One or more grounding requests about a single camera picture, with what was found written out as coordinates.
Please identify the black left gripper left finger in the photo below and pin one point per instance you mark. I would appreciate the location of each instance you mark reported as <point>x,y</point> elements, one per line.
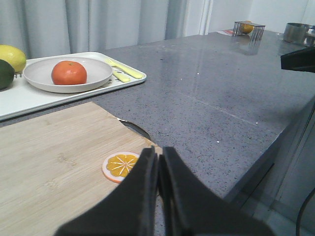
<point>129,210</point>

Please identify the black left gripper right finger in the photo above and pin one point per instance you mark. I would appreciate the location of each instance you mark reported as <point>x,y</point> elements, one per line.
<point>191,209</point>

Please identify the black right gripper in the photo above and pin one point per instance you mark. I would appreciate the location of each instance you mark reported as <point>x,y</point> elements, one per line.
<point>301,60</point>

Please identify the orange mandarin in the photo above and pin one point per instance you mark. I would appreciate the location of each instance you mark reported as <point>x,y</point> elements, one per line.
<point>69,73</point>

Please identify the beige round plate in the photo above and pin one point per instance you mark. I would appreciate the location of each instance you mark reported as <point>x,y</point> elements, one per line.
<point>38,74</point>

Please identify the white rectangular tray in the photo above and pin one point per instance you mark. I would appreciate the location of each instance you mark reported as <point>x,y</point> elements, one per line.
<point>22,98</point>

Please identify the steel pot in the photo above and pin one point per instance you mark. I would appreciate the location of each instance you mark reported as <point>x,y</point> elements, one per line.
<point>300,34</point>

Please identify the orange slice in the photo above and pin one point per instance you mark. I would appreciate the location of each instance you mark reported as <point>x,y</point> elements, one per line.
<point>118,165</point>

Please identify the yellow fruit in rack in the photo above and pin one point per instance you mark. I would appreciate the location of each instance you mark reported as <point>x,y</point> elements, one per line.
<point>247,28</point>

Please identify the wooden cutting board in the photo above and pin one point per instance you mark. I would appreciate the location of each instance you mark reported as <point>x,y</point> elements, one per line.
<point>51,167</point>

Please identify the yellow plastic fork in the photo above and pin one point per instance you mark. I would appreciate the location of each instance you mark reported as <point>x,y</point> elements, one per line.
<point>124,68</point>

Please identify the green lime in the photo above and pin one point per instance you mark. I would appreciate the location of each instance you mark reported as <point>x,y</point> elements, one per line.
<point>6,74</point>

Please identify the yellow lemon right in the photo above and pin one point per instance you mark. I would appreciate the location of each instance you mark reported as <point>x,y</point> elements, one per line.
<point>14,56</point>

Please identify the grey curtain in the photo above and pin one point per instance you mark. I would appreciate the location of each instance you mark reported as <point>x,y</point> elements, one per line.
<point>44,28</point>

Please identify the metal wire rack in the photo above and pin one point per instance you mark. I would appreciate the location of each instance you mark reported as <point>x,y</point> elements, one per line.
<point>256,34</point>

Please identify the metal cutting board handle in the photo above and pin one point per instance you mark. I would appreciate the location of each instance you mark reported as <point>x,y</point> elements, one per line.
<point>135,128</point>

